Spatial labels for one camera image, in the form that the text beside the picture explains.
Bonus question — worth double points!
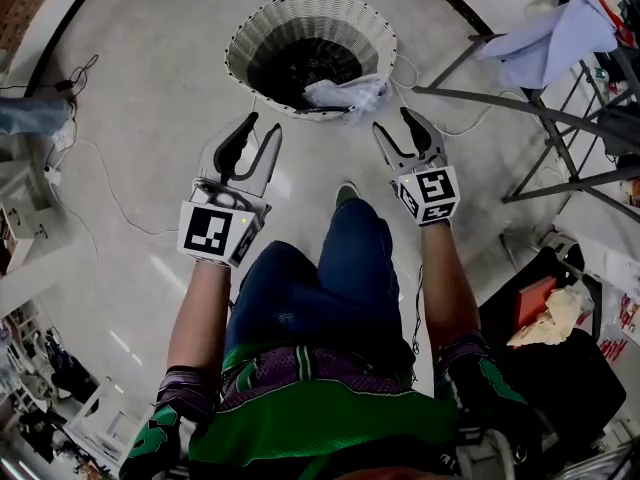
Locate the person's right forearm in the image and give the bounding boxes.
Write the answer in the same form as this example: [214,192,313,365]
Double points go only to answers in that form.
[421,222,481,342]

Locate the person's green purple jersey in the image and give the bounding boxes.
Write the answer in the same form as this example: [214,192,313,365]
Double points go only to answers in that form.
[119,330,541,480]

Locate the lavender clothes shirt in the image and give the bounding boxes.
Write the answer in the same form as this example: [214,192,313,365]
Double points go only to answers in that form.
[474,0,621,90]

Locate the person's left forearm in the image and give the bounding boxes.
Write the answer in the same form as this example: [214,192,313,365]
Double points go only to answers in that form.
[166,260,234,377]

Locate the black mesh office chair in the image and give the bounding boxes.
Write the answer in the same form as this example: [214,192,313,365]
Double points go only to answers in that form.
[479,232,629,469]

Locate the white desk with drawer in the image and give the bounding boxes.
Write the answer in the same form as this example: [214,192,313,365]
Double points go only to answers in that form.
[0,155,76,319]

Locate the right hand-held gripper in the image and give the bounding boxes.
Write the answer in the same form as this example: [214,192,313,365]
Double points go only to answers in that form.
[372,106,461,227]

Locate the white woven laundry basket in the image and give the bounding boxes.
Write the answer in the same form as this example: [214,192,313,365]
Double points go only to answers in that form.
[223,0,399,122]

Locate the white charger cable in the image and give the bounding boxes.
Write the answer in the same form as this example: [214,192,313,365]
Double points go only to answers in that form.
[43,117,176,239]

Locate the white checked clothes item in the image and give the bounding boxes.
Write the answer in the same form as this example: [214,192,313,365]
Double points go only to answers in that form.
[302,72,392,119]

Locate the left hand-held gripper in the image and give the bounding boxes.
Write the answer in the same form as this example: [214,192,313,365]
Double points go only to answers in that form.
[177,111,284,269]

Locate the person's legs in jeans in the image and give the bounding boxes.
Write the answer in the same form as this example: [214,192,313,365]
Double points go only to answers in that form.
[224,197,416,369]

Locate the grey backpack shoulder strap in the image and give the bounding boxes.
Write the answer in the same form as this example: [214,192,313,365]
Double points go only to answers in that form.
[454,425,516,480]

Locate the person's grey shoe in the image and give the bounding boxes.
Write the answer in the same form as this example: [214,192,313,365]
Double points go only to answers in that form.
[333,181,361,209]

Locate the black floor cable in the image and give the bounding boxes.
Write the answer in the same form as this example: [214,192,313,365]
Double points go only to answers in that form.
[0,53,101,107]

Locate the orange box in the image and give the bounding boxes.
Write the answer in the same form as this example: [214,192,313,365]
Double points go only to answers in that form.
[514,276,558,332]

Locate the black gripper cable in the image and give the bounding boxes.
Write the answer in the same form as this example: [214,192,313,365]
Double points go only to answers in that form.
[412,262,427,384]

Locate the grey metal drying rack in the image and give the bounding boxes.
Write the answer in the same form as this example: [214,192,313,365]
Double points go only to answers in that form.
[412,0,640,207]

